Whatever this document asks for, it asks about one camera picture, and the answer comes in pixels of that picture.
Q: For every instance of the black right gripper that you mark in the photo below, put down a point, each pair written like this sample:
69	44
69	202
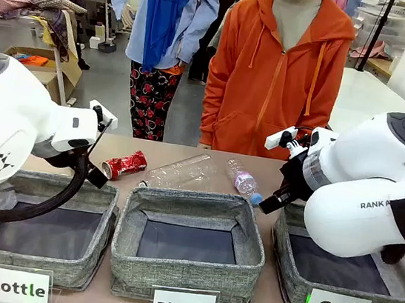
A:
296	175

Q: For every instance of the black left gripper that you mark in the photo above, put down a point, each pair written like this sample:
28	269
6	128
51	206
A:
56	158

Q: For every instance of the crushed red can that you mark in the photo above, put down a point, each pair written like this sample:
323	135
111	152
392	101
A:
126	165

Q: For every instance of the small bottle with blue cap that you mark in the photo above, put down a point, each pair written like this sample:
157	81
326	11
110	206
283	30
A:
244	181

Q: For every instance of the large clear plastic bottle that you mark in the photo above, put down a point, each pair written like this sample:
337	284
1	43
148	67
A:
181	173

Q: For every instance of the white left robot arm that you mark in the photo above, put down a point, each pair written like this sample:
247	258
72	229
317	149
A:
8	122

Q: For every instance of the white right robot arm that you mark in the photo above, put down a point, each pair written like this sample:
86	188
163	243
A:
369	188

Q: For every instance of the person's right forearm orange sleeve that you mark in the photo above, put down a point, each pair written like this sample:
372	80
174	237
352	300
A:
214	104

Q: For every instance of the grey fabric basket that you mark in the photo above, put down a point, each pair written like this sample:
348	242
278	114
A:
185	280
60	267
293	283

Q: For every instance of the person in orange hoodie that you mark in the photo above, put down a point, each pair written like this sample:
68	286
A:
270	93

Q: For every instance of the open cardboard box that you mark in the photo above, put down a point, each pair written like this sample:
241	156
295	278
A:
53	77

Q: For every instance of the white table under clothes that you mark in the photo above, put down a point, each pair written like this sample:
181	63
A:
62	66

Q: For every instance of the black round floor item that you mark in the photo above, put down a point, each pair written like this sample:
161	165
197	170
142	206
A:
106	47

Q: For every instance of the orange cloth in box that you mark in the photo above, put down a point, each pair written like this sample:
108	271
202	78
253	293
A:
33	60

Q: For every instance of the white Bottle label sign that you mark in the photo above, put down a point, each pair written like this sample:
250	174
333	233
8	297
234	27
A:
16	287

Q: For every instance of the large white table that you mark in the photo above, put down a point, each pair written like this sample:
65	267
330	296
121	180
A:
366	102

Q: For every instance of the person in blue shirt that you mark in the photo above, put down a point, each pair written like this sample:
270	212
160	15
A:
167	23

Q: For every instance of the pink cloth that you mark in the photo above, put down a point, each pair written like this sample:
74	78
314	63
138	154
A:
372	50

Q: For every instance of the black stand pole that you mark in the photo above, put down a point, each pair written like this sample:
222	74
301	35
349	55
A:
376	32

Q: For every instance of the clear plastic storage crates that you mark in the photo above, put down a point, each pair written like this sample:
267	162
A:
387	26

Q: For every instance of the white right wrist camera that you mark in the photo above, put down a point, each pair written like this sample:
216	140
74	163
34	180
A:
278	138

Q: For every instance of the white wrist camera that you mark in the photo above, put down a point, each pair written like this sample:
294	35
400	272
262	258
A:
278	138
103	113

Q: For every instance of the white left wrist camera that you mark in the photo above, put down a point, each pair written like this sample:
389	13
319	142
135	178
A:
103	113

